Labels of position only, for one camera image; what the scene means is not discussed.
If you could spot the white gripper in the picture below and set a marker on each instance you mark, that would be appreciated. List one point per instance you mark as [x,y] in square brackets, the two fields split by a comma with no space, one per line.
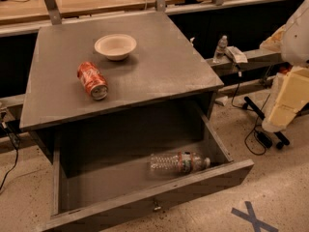
[296,38]

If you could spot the clear plastic water bottle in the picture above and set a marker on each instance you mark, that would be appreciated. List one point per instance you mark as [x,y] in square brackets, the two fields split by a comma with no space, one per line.
[180,162]

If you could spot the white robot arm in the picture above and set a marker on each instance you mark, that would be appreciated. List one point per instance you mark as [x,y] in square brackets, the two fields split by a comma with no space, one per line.
[292,39]

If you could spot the small background water bottle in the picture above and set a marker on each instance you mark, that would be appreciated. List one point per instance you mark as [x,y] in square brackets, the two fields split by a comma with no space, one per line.
[220,49]

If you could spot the metal drawer knob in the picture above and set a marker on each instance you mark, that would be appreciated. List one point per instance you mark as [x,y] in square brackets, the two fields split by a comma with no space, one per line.
[157,207]

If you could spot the open grey top drawer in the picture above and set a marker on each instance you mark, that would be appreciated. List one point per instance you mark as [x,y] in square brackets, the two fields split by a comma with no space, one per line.
[102,175]

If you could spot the black power adapter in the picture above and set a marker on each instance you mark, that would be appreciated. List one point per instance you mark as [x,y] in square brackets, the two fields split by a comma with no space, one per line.
[263,139]

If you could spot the grey wooden cabinet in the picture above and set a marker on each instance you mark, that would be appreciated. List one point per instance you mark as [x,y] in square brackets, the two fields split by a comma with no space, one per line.
[163,66]

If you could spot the white paper bowl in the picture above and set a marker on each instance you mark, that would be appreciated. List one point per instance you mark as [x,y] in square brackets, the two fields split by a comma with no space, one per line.
[115,47]

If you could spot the orange soda can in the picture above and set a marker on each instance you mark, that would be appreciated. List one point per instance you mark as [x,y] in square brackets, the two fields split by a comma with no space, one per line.
[92,80]

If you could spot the grey metal rail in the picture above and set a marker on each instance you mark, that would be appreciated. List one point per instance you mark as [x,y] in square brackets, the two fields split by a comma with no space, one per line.
[258,58]

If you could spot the white packet on rail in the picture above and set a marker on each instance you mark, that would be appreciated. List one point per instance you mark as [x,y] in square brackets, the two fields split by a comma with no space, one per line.
[236,55]

